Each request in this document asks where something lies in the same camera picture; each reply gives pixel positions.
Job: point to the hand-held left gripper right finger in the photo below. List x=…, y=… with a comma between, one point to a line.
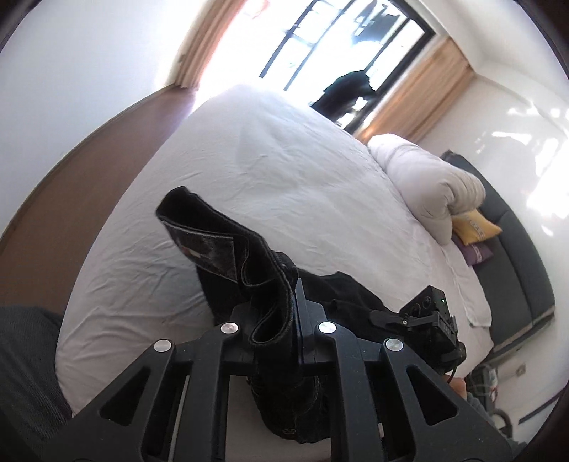
x=311, y=316

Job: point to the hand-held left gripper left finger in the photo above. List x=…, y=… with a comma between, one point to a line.
x=240, y=320

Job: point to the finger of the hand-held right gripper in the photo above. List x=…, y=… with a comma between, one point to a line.
x=386, y=317

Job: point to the black pants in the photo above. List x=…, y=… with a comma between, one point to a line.
x=249, y=248

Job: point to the person's right hand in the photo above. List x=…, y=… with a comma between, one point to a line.
x=460, y=388

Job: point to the white folded cloth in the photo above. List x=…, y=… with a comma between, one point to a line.
x=475, y=302

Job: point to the purple patterned pillow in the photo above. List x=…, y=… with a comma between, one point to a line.
x=475, y=253

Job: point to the grey bed headboard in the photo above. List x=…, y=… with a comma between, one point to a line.
x=520, y=266

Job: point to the yellow patterned pillow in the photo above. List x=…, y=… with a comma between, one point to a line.
x=478, y=229

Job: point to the rolled white duvet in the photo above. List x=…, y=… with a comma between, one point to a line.
x=422, y=177

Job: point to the bed with white sheet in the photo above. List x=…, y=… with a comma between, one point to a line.
x=266, y=169

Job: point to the person's grey clothing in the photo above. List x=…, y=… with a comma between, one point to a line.
x=26, y=377

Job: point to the beige curtain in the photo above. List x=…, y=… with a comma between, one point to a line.
x=418, y=97
x=209, y=44

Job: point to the black hanging garment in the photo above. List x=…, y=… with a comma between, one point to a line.
x=342, y=95

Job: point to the black framed glass door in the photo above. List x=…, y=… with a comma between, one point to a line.
x=400, y=49

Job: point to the white wall socket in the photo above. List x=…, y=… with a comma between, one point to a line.
x=520, y=369

